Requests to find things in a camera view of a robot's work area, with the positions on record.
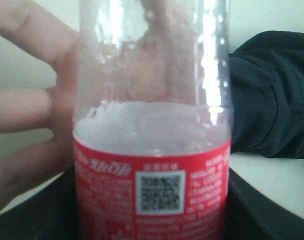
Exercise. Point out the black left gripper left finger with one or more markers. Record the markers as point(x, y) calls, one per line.
point(50, 214)

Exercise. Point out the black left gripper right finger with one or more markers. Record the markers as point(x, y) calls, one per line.
point(252, 216)

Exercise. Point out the clear bottle red label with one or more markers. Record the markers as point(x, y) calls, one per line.
point(152, 122)

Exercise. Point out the black sleeved forearm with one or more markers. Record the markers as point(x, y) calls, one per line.
point(267, 89)

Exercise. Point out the open bare human hand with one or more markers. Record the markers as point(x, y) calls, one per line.
point(39, 33)

